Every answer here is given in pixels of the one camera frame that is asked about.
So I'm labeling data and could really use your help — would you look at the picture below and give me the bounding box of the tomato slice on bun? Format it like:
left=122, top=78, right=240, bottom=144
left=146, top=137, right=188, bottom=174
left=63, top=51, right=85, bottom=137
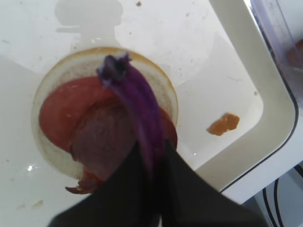
left=38, top=77, right=178, bottom=152

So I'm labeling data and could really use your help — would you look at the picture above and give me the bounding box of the cream metal tray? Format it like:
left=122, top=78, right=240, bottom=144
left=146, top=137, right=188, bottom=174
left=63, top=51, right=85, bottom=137
left=0, top=0, right=297, bottom=227

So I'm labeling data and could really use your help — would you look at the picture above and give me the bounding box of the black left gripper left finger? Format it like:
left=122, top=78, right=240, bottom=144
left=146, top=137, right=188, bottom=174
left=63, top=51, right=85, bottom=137
left=48, top=145, right=170, bottom=227

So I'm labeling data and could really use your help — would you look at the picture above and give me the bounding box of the round ham slice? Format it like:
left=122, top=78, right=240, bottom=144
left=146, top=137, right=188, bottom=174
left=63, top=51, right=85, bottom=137
left=66, top=103, right=136, bottom=194

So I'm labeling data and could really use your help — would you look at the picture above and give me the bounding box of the purple cabbage leaf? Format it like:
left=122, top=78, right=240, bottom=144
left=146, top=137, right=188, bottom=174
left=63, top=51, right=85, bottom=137
left=96, top=52, right=165, bottom=178

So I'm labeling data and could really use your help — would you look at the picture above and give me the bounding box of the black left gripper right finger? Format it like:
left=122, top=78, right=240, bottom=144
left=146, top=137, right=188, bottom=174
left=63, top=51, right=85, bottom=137
left=160, top=141, right=267, bottom=227

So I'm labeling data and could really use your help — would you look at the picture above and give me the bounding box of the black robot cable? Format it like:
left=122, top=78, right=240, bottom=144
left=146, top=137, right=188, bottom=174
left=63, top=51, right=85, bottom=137
left=261, top=163, right=303, bottom=227

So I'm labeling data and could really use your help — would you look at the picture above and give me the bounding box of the right long clear divider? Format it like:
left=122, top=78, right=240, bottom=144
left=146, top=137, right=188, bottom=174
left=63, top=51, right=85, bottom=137
left=250, top=0, right=303, bottom=108

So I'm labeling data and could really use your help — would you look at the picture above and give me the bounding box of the bottom bun slice on tray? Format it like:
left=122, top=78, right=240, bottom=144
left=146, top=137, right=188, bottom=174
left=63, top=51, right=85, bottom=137
left=31, top=47, right=178, bottom=180

